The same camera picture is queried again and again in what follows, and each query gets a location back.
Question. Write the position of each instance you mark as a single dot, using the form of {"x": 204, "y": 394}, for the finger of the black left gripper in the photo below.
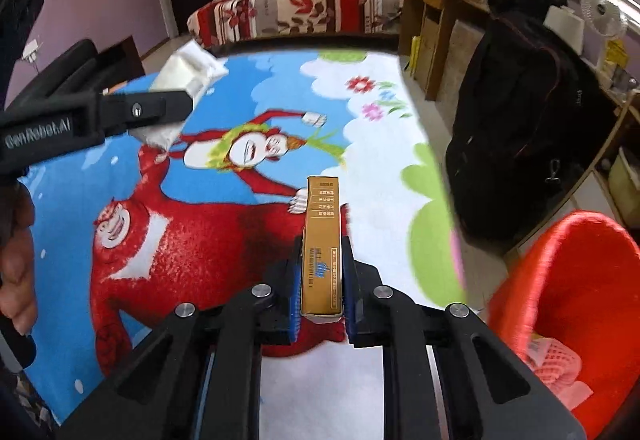
{"x": 123, "y": 112}

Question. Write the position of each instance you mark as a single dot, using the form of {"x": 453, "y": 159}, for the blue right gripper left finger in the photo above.
{"x": 295, "y": 289}

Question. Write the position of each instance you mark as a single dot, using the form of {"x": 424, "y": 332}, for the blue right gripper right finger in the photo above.
{"x": 347, "y": 265}

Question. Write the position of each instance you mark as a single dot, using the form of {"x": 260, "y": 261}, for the gold cardboard box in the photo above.
{"x": 321, "y": 300}

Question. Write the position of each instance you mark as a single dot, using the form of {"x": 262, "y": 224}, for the pink foam fruit net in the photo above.
{"x": 558, "y": 367}

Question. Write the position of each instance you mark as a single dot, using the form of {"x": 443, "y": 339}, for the red plastic trash basket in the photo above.
{"x": 579, "y": 284}

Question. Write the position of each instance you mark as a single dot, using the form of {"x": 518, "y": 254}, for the person's left hand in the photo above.
{"x": 17, "y": 294}

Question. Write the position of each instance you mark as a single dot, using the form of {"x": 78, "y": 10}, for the black sofa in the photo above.
{"x": 83, "y": 68}

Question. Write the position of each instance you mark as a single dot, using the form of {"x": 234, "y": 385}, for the colourful cartoon bed sheet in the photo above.
{"x": 124, "y": 233}

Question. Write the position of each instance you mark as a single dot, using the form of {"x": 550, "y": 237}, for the bed with floral blanket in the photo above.
{"x": 223, "y": 22}

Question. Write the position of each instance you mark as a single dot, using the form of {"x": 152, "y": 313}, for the wooden desk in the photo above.
{"x": 432, "y": 21}

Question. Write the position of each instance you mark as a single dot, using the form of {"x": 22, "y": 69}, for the white desk fan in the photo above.
{"x": 604, "y": 17}

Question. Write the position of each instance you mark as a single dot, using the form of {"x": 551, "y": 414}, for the white wall socket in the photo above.
{"x": 31, "y": 50}

